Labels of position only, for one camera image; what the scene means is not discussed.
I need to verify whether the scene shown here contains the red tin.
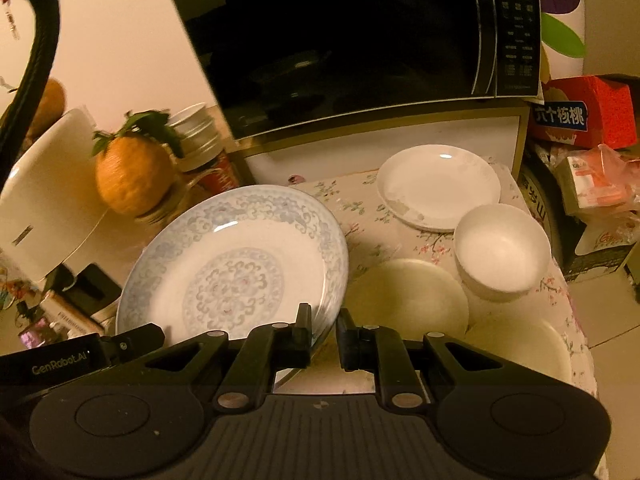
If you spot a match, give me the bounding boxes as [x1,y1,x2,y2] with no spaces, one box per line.
[184,151,242,197]

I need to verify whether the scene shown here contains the white gold-trimmed stand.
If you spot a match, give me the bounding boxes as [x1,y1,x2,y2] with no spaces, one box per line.
[234,99,531,187]

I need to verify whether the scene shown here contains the black corrugated hose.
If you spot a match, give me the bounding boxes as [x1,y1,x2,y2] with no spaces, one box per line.
[0,0,62,183]

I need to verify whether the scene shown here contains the clear bag of orange packets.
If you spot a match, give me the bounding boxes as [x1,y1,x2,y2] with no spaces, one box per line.
[551,144,640,222]

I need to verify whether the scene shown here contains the floral tablecloth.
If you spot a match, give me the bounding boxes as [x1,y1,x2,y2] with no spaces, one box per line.
[289,164,595,396]

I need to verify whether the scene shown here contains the black device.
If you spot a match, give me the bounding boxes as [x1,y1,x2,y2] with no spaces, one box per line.
[44,262,122,322]

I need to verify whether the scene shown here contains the dark round container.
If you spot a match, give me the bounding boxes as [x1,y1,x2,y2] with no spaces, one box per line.
[519,159,567,272]

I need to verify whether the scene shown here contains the white bowl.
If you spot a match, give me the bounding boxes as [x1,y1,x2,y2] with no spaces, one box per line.
[453,203,553,304]

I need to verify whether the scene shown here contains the white swirl-print plate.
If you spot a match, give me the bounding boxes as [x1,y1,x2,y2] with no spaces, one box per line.
[376,144,502,234]

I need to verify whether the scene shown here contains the glass jar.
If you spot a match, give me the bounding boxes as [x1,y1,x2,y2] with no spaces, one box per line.
[134,179,202,227]

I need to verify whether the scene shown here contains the red carton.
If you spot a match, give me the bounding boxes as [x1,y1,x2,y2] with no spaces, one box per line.
[529,74,637,149]

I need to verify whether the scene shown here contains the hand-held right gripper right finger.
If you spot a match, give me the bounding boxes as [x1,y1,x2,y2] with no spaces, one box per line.
[336,308,511,409]

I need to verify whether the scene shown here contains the large orange citrus fruit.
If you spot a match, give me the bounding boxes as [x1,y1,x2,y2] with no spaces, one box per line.
[92,109,185,217]
[24,77,67,142]

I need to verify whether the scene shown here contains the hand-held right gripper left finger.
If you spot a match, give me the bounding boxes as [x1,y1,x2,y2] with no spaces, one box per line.
[134,303,313,411]

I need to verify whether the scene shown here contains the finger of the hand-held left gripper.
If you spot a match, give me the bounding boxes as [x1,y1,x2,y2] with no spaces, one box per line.
[99,323,166,367]

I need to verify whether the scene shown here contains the black microwave oven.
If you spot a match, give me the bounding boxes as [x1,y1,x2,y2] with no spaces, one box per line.
[169,0,544,142]

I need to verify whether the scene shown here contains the leaf-print cover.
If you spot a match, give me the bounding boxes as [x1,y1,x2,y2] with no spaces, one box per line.
[536,0,589,77]

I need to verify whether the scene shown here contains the cardboard box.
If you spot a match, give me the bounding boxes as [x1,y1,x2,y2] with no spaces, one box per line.
[530,73,640,306]

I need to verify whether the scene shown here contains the white kitchen appliance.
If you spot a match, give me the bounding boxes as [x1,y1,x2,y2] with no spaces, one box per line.
[0,104,110,282]

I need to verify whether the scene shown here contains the white snack bag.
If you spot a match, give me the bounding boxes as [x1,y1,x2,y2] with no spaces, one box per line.
[574,218,640,257]

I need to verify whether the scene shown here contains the cream bowl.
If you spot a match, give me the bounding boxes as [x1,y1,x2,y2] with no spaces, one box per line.
[464,312,574,387]
[344,258,470,342]

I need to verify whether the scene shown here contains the blue patterned plate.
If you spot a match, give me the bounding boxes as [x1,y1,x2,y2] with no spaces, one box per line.
[115,184,350,358]

